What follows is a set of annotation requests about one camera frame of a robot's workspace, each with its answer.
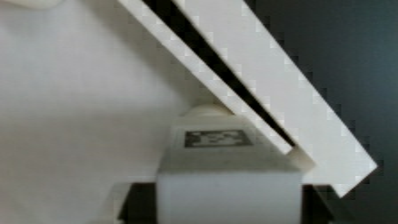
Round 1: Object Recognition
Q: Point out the white leg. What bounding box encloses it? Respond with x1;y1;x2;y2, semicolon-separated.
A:
157;105;302;224

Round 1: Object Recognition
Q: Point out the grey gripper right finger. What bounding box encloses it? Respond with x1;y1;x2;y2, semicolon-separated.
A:
300;185;356;224

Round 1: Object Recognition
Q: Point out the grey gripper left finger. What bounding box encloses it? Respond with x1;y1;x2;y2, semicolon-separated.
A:
110;182;158;224

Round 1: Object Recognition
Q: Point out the white square tabletop tray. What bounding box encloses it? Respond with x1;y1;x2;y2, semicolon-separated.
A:
0;0;377;224

